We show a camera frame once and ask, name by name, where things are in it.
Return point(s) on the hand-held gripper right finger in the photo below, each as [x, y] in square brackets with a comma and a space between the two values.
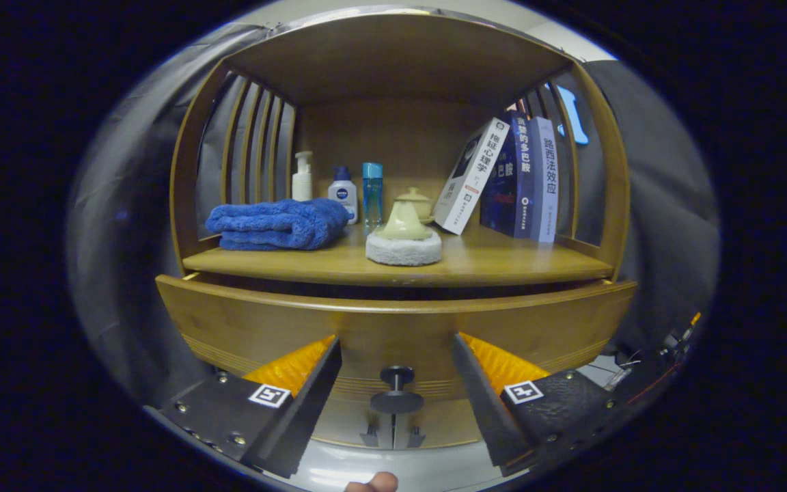
[486, 410]

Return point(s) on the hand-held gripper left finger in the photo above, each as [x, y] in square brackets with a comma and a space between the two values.
[311, 410]

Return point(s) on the wooden drawer with black knob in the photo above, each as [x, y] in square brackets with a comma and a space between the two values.
[400, 335]

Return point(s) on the wooden cabinet door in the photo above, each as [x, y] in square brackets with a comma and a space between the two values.
[445, 427]
[346, 424]

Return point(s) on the wooden countertop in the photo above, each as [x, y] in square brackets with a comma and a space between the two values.
[489, 263]

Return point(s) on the wooden cabinet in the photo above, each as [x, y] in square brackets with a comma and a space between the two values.
[393, 137]

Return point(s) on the blue folded towel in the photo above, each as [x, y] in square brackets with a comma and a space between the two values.
[277, 224]

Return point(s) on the black device with orange tip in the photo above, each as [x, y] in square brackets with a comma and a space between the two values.
[673, 342]

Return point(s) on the beige lidded tea cup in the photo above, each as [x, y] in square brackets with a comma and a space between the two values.
[421, 203]

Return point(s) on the white bottle with blue cap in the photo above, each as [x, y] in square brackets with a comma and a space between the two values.
[343, 195]

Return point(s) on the clear blue bottle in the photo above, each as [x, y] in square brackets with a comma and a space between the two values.
[372, 195]

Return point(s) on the white pump bottle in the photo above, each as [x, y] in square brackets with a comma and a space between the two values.
[302, 183]

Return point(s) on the white book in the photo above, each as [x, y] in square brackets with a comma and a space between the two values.
[472, 178]

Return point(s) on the pale blue book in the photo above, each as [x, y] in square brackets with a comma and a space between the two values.
[548, 184]

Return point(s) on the dark blue book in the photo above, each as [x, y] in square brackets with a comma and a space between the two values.
[523, 178]

